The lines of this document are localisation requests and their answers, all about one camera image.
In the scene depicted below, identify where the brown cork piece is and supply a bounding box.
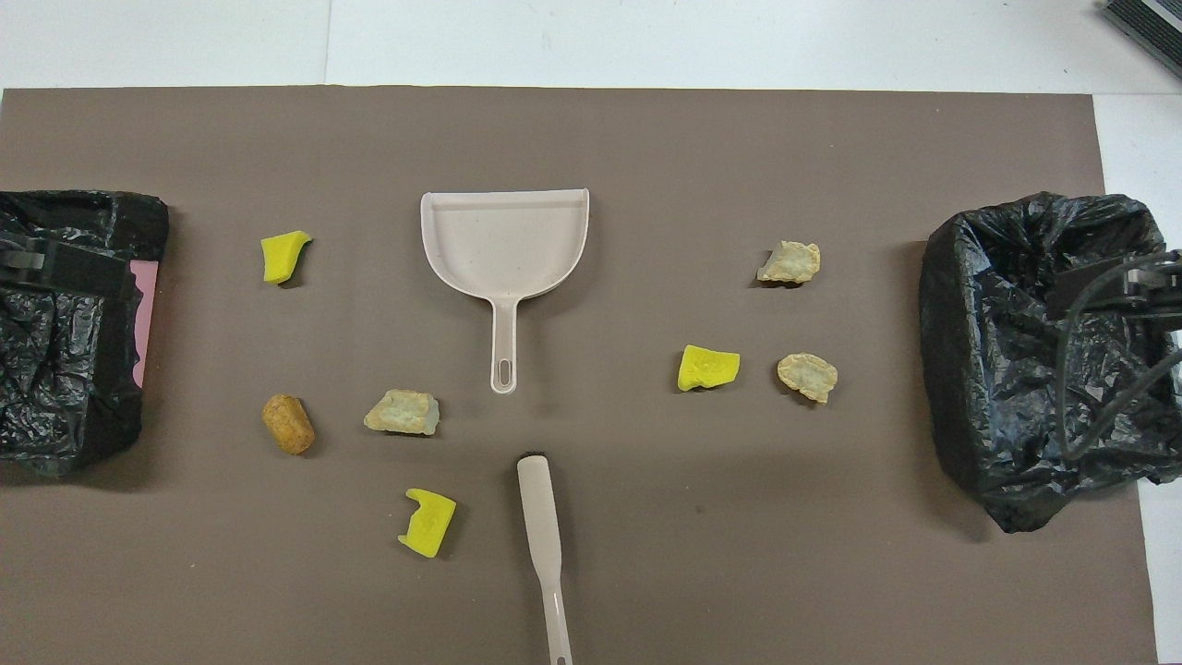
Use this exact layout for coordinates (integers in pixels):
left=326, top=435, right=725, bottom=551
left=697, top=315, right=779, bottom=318
left=261, top=394, right=317, bottom=456

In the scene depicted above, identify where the beige brush with black bristles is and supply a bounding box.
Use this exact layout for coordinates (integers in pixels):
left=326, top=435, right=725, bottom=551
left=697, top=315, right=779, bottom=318
left=516, top=452, right=574, bottom=665

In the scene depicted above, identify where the dark grey ribbed device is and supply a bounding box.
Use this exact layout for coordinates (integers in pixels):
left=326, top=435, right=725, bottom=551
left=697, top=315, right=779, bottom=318
left=1099, top=0, right=1182, bottom=79

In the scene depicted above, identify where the beige plastic dustpan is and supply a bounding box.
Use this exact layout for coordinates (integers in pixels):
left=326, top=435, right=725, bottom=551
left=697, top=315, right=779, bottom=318
left=420, top=188, right=591, bottom=395

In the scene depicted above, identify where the bin lined with black bag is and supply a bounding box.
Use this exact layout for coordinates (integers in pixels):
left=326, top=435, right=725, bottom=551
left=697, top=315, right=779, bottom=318
left=919, top=191, right=1182, bottom=534

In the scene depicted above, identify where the pink bin with black bag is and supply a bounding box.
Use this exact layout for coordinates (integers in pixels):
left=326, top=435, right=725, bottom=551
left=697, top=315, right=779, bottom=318
left=0, top=189, right=171, bottom=479

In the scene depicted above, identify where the wedge yellow sponge piece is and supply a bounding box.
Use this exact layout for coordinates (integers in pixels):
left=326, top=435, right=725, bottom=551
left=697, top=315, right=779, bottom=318
left=259, top=230, right=313, bottom=284

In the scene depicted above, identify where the brown table mat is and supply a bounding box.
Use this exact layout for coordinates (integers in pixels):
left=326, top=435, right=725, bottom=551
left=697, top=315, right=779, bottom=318
left=0, top=86, right=1160, bottom=665

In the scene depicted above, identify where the tan foam chunk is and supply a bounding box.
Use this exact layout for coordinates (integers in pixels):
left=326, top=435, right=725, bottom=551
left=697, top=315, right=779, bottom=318
left=756, top=240, right=822, bottom=286
left=777, top=352, right=839, bottom=405
left=363, top=389, right=441, bottom=436

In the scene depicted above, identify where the notched yellow green sponge piece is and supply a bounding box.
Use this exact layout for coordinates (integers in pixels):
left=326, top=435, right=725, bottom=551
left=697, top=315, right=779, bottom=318
left=398, top=488, right=458, bottom=559

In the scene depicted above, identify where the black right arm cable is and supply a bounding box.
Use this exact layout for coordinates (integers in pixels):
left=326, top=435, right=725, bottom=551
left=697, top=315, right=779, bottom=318
left=1055, top=268, right=1182, bottom=460

